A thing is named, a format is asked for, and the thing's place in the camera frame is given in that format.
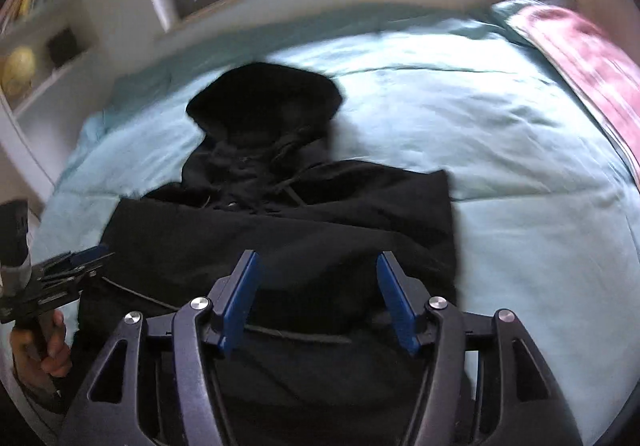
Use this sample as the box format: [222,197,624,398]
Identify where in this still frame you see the person's left hand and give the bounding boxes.
[10,310,74,389]

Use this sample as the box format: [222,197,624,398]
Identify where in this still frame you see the white bookshelf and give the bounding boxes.
[0,0,103,189]

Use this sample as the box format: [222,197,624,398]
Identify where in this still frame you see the yellow globe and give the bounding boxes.
[2,47,37,97]

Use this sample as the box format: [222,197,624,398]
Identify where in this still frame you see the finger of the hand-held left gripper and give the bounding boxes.
[37,263,108,291]
[35,245,116,273]

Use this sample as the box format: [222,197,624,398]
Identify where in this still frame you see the teal quilt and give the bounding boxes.
[37,0,640,446]

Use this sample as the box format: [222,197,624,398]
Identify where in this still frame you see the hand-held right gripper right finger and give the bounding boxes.
[376,251,583,446]

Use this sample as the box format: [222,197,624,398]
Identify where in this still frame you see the black box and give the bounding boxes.
[46,28,79,68]

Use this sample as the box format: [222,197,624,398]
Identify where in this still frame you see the teal pillow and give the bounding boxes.
[489,0,551,46]

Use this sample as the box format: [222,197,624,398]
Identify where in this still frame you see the pink pillow towel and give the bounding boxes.
[507,3,640,177]

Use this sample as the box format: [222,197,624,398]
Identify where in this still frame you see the black shorts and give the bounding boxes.
[75,62,473,446]

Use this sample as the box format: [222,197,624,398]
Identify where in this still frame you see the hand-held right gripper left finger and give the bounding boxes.
[62,250,261,446]

